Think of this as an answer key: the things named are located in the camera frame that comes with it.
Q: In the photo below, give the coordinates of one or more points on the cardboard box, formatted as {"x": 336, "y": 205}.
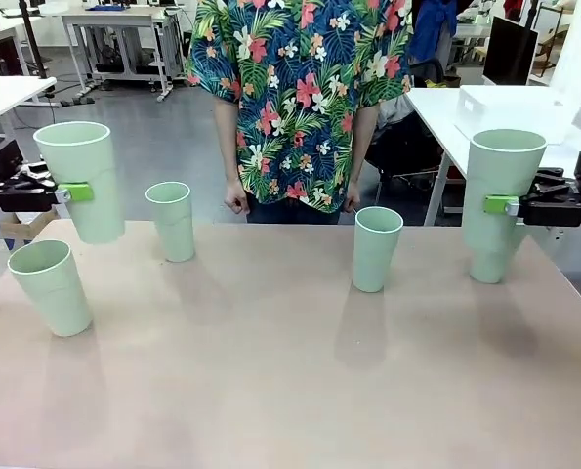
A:
{"x": 21, "y": 234}

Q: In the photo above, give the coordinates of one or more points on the person's left hand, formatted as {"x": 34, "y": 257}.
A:
{"x": 352, "y": 198}

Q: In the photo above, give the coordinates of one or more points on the grey metal-frame desk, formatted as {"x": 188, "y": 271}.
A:
{"x": 119, "y": 22}

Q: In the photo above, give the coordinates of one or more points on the white desk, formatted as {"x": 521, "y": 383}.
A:
{"x": 7, "y": 95}

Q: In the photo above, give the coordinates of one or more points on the pale green plastic cup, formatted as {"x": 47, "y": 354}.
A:
{"x": 55, "y": 298}
{"x": 375, "y": 254}
{"x": 95, "y": 161}
{"x": 173, "y": 229}
{"x": 487, "y": 268}
{"x": 500, "y": 171}

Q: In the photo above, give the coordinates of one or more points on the blue jeans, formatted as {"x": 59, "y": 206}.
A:
{"x": 290, "y": 217}

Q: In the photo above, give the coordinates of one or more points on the white side table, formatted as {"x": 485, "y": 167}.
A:
{"x": 436, "y": 112}

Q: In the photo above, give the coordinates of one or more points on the person in floral shirt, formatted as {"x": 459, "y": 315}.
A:
{"x": 300, "y": 88}

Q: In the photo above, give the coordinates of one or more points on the floor power strip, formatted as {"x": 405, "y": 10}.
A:
{"x": 77, "y": 100}

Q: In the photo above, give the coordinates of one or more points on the black stand pole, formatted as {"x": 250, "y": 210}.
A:
{"x": 31, "y": 39}

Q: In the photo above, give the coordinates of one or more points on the person's right hand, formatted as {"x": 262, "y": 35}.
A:
{"x": 236, "y": 198}

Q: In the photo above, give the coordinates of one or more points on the black computer monitor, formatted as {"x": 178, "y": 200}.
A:
{"x": 510, "y": 51}

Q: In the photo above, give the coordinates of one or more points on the person's right forearm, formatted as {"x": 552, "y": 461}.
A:
{"x": 229, "y": 156}

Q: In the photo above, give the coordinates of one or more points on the wooden chair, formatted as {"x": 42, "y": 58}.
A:
{"x": 553, "y": 44}

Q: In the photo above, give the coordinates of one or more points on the white plastic storage basket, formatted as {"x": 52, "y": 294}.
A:
{"x": 495, "y": 107}

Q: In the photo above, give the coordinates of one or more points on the person's left forearm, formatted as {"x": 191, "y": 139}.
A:
{"x": 363, "y": 158}

